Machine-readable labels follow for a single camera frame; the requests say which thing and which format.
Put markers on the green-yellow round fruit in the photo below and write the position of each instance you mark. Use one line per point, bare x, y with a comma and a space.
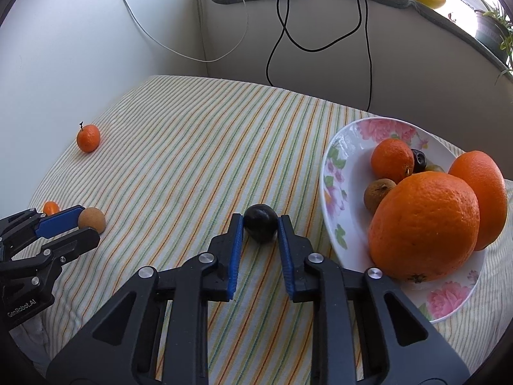
433, 167

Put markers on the large smooth orange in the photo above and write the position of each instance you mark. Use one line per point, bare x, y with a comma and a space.
481, 172

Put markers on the white floral plate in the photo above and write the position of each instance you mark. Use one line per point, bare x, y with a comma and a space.
344, 176

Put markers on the brown longan fruit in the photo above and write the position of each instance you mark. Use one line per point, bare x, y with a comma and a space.
376, 192
92, 218

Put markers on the striped tablecloth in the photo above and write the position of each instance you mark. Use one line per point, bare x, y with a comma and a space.
178, 156

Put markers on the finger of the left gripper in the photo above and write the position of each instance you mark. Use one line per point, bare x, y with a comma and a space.
64, 249
56, 221

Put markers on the mandarin with rough skin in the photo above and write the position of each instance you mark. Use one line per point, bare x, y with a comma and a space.
392, 159

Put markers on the dark plum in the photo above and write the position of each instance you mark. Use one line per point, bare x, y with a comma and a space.
261, 223
420, 161

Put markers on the small mandarin with stem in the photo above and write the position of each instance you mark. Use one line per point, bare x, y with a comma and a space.
88, 137

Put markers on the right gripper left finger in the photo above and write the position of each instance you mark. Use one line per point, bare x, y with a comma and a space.
153, 330

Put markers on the potted spider plant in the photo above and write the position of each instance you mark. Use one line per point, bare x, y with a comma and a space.
494, 32

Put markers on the large bumpy orange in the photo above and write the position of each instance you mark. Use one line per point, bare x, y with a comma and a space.
424, 229

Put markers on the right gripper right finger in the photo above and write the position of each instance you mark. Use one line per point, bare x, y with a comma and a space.
365, 329

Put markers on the small orange kumquat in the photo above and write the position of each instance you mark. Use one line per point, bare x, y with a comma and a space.
51, 208

